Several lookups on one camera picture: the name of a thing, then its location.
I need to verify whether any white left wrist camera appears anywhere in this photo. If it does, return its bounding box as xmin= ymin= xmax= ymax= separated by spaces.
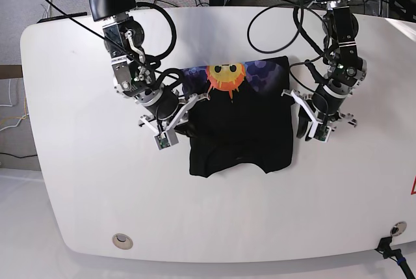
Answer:
xmin=296 ymin=93 xmax=332 ymax=142

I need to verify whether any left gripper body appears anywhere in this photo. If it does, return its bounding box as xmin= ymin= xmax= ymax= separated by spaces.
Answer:
xmin=305 ymin=1 xmax=367 ymax=125

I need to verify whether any round table grommet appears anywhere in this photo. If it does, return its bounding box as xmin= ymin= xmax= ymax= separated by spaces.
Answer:
xmin=112 ymin=233 xmax=133 ymax=250
xmin=390 ymin=221 xmax=407 ymax=237

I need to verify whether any red warning sticker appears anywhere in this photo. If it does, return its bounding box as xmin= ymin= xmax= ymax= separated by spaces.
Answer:
xmin=411 ymin=177 xmax=416 ymax=195

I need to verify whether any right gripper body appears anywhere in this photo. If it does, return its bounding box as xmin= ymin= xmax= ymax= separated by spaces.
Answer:
xmin=103 ymin=12 xmax=185 ymax=123

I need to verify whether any black T-shirt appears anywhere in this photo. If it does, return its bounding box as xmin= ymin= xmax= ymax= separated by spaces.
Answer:
xmin=176 ymin=56 xmax=294 ymax=178

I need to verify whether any round table grommet right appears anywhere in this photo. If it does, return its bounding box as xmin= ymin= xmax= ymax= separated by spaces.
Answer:
xmin=390 ymin=221 xmax=407 ymax=237

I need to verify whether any black cable clamp plug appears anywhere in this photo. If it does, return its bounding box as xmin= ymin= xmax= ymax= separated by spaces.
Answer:
xmin=375 ymin=236 xmax=415 ymax=279

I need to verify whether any black flat bar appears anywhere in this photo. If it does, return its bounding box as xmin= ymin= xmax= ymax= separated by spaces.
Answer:
xmin=36 ymin=12 xmax=87 ymax=23

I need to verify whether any round table grommet left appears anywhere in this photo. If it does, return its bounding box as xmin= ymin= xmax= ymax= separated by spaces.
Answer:
xmin=112 ymin=233 xmax=133 ymax=250

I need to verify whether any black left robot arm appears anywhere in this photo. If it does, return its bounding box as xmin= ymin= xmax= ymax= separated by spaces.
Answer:
xmin=285 ymin=0 xmax=367 ymax=142

